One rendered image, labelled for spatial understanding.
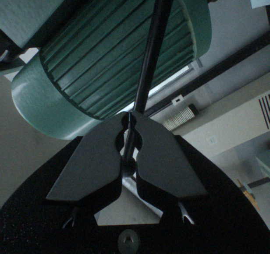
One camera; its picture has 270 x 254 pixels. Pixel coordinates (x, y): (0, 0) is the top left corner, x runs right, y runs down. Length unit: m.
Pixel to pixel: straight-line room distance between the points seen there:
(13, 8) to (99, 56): 0.11
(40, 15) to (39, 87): 0.09
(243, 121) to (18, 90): 1.89
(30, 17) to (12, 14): 0.02
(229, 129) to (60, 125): 1.80
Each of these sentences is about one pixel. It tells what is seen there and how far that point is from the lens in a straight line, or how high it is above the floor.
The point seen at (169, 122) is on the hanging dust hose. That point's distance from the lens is 1.72.
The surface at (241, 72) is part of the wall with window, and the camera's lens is 2.03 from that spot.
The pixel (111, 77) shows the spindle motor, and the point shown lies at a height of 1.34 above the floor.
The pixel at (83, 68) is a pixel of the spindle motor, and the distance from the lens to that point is 0.21.
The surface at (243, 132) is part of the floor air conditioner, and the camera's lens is 2.02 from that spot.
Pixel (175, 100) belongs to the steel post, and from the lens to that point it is 1.68.
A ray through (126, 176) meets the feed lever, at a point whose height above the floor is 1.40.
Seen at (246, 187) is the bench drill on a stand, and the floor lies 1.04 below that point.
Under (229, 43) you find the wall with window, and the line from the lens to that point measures 1.89.
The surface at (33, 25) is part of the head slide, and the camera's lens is 0.24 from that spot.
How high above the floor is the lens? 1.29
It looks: 16 degrees up
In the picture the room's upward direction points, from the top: 123 degrees counter-clockwise
